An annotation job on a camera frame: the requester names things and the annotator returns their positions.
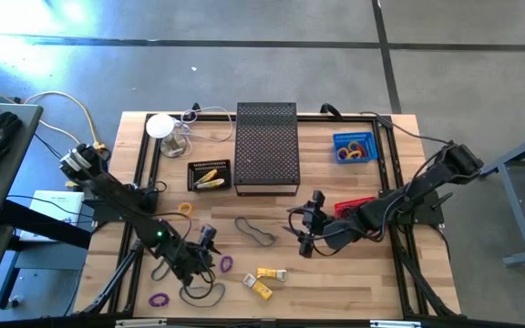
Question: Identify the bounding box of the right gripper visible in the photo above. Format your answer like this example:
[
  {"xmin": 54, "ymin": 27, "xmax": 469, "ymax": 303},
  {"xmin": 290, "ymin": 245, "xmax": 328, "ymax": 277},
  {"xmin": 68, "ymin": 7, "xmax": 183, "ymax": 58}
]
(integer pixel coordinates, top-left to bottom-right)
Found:
[{"xmin": 282, "ymin": 190, "xmax": 339, "ymax": 260}]

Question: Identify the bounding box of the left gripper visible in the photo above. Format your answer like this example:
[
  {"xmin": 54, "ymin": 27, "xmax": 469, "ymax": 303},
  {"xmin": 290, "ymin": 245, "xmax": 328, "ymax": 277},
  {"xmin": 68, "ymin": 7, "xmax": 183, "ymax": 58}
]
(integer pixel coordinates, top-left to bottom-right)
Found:
[{"xmin": 170, "ymin": 224, "xmax": 223, "ymax": 287}]

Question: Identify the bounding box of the grey rubber band loop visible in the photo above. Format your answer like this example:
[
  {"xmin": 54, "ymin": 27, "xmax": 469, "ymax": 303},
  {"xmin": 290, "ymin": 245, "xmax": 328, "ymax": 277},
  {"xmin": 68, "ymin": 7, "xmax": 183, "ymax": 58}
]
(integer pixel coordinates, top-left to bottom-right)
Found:
[{"xmin": 233, "ymin": 216, "xmax": 278, "ymax": 249}]

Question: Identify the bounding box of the red plastic basket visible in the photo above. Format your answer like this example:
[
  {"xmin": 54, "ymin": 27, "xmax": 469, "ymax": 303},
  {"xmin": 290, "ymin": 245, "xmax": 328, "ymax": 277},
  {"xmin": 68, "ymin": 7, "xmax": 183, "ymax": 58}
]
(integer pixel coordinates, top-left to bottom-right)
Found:
[{"xmin": 334, "ymin": 195, "xmax": 377, "ymax": 219}]

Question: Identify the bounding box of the black plastic basket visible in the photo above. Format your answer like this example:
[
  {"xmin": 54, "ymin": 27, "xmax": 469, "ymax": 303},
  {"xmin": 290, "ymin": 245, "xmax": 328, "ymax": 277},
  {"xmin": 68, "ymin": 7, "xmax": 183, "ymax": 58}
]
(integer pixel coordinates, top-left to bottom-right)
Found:
[{"xmin": 186, "ymin": 159, "xmax": 233, "ymax": 193}]

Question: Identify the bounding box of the black mesh riser shelf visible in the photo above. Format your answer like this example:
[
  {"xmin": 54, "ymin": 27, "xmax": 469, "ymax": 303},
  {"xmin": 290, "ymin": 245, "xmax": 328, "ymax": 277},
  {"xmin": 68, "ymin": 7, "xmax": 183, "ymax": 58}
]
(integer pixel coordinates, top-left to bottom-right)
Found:
[{"xmin": 233, "ymin": 101, "xmax": 302, "ymax": 198}]

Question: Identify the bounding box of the blue plastic basket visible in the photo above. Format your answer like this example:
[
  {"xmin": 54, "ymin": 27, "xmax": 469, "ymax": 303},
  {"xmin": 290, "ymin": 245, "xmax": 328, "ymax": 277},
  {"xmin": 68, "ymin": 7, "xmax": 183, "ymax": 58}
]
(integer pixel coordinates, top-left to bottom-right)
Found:
[{"xmin": 332, "ymin": 131, "xmax": 380, "ymax": 165}]

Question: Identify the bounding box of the white mushroom lamp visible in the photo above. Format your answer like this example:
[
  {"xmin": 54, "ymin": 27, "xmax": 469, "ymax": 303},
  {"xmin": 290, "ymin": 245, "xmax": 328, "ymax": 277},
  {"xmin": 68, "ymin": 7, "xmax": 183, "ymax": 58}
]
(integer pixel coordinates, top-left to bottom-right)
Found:
[{"xmin": 145, "ymin": 113, "xmax": 189, "ymax": 159}]

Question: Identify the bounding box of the white cardboard box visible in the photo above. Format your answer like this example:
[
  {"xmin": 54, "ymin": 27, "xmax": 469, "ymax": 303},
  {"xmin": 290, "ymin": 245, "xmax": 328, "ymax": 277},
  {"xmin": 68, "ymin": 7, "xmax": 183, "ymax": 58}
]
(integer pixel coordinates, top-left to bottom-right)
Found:
[{"xmin": 18, "ymin": 190, "xmax": 86, "ymax": 242}]

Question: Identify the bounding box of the black metal stand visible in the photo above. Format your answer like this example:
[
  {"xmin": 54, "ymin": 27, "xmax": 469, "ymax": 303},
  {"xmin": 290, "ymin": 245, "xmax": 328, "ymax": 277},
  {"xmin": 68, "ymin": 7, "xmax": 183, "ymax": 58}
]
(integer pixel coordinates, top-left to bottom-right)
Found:
[{"xmin": 0, "ymin": 199, "xmax": 94, "ymax": 323}]

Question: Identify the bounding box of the grey side table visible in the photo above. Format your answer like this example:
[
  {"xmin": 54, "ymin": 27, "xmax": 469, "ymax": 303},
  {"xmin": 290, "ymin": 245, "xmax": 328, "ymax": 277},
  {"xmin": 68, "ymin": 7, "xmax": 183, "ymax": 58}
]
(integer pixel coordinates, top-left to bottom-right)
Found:
[{"xmin": 0, "ymin": 102, "xmax": 45, "ymax": 231}]

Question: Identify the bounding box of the black aluminium table frame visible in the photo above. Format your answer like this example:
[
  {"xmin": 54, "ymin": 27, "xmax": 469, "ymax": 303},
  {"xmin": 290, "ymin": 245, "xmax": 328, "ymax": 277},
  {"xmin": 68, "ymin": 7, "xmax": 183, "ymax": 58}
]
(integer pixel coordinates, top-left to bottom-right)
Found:
[{"xmin": 79, "ymin": 111, "xmax": 462, "ymax": 320}]

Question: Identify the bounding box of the black cable loop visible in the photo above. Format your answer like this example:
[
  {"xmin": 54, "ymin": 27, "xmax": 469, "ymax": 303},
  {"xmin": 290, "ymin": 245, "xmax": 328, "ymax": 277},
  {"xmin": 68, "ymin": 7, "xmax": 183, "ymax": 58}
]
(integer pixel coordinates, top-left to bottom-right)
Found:
[{"xmin": 319, "ymin": 103, "xmax": 344, "ymax": 120}]

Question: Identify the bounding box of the white lamp cable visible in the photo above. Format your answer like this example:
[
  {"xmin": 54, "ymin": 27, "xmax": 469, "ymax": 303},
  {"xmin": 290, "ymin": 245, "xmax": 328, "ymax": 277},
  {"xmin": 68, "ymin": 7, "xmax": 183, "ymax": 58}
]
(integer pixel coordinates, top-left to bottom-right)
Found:
[{"xmin": 178, "ymin": 106, "xmax": 235, "ymax": 156}]

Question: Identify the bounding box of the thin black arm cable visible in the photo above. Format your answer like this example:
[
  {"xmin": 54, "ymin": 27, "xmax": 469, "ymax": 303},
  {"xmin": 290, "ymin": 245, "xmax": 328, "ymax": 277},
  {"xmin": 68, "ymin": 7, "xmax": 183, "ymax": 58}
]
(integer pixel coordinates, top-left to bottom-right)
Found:
[{"xmin": 360, "ymin": 110, "xmax": 455, "ymax": 147}]

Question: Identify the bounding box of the yellow floor cable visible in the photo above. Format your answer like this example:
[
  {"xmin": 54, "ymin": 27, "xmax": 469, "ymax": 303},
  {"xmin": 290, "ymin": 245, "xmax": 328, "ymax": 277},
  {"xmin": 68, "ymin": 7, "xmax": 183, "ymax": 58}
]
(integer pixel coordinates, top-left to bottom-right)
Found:
[{"xmin": 23, "ymin": 89, "xmax": 107, "ymax": 154}]

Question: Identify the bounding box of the grey metal table frame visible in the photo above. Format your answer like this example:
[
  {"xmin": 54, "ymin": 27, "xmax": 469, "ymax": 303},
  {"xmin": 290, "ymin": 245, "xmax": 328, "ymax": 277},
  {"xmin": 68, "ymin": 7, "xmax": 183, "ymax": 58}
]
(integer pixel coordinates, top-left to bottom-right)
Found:
[{"xmin": 473, "ymin": 125, "xmax": 525, "ymax": 268}]

